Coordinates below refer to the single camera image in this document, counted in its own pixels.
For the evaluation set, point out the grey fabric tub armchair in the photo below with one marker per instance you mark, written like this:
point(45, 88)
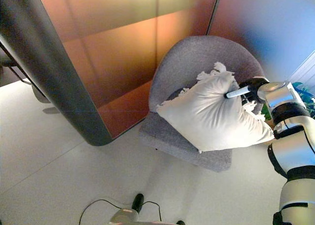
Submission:
point(187, 52)

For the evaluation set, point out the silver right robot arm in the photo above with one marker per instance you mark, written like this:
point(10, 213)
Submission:
point(295, 148)

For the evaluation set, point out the black metal furniture frame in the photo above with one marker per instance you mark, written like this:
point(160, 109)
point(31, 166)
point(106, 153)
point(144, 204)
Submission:
point(8, 65)

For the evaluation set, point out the silver robot leg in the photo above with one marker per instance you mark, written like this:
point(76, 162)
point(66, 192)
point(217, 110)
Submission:
point(123, 216)

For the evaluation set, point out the copper partition with dark edge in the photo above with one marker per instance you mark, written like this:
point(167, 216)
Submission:
point(61, 87)

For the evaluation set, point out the white fringed pillow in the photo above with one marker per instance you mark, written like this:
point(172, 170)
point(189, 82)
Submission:
point(209, 116)

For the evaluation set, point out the black robot foot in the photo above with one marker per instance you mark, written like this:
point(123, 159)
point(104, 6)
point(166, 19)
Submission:
point(137, 201)

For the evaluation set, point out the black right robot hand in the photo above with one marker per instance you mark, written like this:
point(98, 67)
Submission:
point(253, 87)

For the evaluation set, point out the green potted plant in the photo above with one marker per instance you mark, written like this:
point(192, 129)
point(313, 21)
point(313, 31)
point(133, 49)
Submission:
point(308, 97)

